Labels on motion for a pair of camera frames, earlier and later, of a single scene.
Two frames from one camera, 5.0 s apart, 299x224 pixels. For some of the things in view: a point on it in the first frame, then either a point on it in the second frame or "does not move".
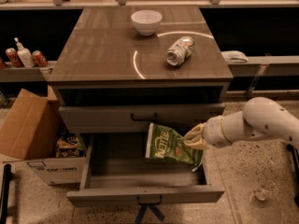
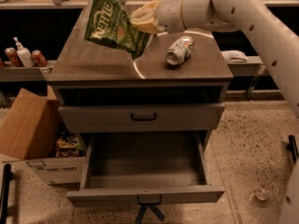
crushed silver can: (179, 51) does not move
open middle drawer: (116, 171) does not move
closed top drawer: (132, 119) does not move
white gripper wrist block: (212, 131) → (170, 13)
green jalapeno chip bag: (166, 143) → (110, 22)
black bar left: (7, 175) does not move
